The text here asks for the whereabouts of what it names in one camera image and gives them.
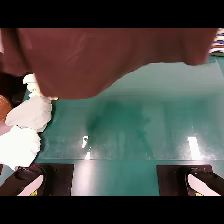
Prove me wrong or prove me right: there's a brown T-shirt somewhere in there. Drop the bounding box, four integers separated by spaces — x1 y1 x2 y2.
0 28 219 100

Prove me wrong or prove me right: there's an orange-brown garment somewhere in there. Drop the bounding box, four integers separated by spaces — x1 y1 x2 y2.
0 94 13 123

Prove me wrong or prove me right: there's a heap of clothes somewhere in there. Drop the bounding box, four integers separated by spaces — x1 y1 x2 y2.
209 28 224 58

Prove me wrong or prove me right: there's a cream garment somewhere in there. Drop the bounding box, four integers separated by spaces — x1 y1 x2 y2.
22 73 60 101

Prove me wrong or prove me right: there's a white garment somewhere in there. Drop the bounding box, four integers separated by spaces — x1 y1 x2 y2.
0 125 42 172

